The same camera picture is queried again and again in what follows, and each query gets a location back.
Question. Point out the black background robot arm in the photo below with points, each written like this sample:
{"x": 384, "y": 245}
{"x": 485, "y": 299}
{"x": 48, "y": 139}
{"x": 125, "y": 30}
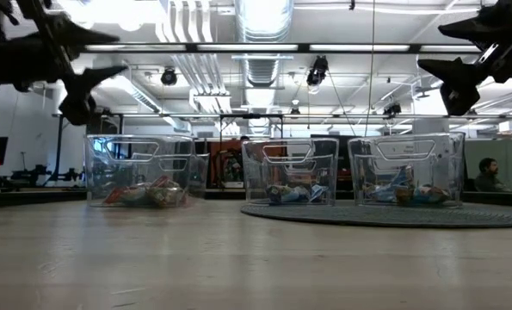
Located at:
{"x": 68, "y": 175}
{"x": 32, "y": 174}

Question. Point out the black ceiling track light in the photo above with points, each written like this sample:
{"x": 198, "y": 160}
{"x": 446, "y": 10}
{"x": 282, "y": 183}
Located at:
{"x": 392, "y": 108}
{"x": 168, "y": 76}

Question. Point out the pale green partition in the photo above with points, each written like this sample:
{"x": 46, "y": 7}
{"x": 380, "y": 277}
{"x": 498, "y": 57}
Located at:
{"x": 479, "y": 150}

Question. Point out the blue red-ended granola bar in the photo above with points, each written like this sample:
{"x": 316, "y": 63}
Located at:
{"x": 133, "y": 194}

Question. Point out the silver ventilation duct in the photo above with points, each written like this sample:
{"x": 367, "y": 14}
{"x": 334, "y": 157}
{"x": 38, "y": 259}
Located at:
{"x": 262, "y": 26}

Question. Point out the person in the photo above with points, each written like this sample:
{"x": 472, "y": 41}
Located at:
{"x": 490, "y": 176}

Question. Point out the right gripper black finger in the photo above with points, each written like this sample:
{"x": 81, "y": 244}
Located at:
{"x": 475, "y": 31}
{"x": 458, "y": 73}

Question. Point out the clear plastic bin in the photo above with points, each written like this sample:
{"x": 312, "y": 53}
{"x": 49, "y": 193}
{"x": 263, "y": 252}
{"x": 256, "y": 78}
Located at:
{"x": 363, "y": 172}
{"x": 255, "y": 172}
{"x": 105, "y": 172}

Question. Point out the orange partition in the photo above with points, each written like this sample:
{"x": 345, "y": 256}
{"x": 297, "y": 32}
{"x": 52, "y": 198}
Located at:
{"x": 214, "y": 159}

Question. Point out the black overhead camera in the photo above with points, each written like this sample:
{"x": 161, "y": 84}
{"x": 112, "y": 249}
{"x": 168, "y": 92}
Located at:
{"x": 318, "y": 71}

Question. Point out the black background rack frame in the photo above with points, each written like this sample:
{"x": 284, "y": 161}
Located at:
{"x": 59, "y": 146}

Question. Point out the grey round mat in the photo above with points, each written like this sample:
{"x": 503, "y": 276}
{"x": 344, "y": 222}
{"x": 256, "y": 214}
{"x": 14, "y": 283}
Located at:
{"x": 367, "y": 217}

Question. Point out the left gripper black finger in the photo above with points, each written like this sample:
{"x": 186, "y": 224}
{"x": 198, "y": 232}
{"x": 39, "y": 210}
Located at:
{"x": 79, "y": 38}
{"x": 81, "y": 86}

